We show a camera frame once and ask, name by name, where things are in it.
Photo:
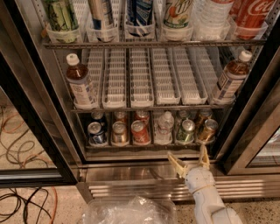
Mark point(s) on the left glass fridge door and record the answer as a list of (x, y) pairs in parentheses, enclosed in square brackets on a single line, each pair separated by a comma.
[(32, 80)]

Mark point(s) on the clear water bottle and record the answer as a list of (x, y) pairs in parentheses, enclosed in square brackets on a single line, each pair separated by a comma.
[(163, 133)]

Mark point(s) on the green soda can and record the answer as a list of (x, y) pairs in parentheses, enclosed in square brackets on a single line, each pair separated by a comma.
[(181, 115), (186, 131)]

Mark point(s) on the red soda can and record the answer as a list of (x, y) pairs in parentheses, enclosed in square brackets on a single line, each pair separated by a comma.
[(140, 133), (143, 116)]

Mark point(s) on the blue silver can top shelf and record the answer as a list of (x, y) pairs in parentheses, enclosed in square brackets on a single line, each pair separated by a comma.
[(102, 14)]

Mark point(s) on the green tall can top shelf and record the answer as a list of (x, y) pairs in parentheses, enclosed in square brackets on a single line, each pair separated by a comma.
[(61, 15)]

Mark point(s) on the green soda can front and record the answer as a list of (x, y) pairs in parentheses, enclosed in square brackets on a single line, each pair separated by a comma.
[(186, 131)]

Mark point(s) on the wire shelf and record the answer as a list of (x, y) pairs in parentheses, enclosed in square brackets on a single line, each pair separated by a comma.
[(154, 108), (154, 44)]

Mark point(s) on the middle wire shelf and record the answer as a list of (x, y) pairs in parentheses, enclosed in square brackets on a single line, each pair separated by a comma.
[(154, 108)]

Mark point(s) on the right glass fridge door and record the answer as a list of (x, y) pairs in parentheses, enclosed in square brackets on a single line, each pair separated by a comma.
[(249, 142)]

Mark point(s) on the right tea bottle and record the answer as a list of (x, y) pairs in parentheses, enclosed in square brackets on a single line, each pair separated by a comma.
[(232, 76)]

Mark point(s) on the tea bottle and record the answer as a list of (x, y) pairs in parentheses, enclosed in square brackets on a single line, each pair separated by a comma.
[(80, 80), (232, 76)]

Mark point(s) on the blue soda can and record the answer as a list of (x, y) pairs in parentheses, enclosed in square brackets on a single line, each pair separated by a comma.
[(100, 118), (96, 133)]

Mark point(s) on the dark blue can top shelf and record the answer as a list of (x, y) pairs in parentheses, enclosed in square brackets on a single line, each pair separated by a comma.
[(139, 17)]

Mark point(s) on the glass fridge door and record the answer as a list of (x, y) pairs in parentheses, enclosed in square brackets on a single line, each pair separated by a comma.
[(249, 142), (32, 80)]

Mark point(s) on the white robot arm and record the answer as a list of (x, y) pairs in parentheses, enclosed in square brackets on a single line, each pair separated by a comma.
[(209, 207)]

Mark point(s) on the brown soda can front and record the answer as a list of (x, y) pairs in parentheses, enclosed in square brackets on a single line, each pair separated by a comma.
[(119, 135)]

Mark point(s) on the brown soda can rear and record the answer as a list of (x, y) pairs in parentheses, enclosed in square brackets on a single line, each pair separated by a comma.
[(120, 116)]

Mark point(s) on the left tea bottle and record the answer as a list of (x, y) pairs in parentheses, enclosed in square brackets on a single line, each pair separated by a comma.
[(80, 80)]

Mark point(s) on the green soda can rear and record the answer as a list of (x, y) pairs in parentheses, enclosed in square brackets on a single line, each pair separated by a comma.
[(181, 115)]

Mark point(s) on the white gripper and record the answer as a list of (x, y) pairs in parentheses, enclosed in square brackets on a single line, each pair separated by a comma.
[(199, 178)]

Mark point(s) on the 7up can top shelf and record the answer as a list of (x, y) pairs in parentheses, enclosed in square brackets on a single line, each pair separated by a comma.
[(177, 13)]

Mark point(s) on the clear plastic bin with bag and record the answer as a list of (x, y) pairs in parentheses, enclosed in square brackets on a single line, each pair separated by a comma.
[(137, 210)]

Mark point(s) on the blue soda can front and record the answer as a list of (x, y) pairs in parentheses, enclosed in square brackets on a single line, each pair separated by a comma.
[(96, 133)]

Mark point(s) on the blue soda can rear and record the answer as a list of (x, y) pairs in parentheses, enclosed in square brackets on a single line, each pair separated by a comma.
[(100, 118)]

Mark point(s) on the water bottle top shelf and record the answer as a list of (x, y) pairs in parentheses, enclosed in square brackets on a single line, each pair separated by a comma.
[(215, 12)]

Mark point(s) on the red soda can front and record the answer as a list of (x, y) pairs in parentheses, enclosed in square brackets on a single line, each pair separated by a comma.
[(140, 133)]

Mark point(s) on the red soda can rear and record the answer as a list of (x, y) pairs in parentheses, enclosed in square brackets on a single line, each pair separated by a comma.
[(143, 116)]

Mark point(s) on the coca-cola can top shelf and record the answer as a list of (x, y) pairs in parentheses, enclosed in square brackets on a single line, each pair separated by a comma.
[(250, 17)]

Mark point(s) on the gold soda can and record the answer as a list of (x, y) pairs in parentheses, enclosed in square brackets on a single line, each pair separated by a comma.
[(202, 115), (209, 129)]

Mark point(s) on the brown soda can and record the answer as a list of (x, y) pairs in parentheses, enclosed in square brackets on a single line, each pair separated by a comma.
[(120, 116), (119, 135)]

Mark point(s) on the gold soda can rear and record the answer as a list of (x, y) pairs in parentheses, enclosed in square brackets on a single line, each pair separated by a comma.
[(202, 115)]

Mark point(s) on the top wire shelf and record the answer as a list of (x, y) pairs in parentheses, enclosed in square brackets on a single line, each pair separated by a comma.
[(154, 44)]

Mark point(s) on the gold soda can front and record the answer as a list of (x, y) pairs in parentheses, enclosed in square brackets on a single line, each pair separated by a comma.
[(209, 129)]

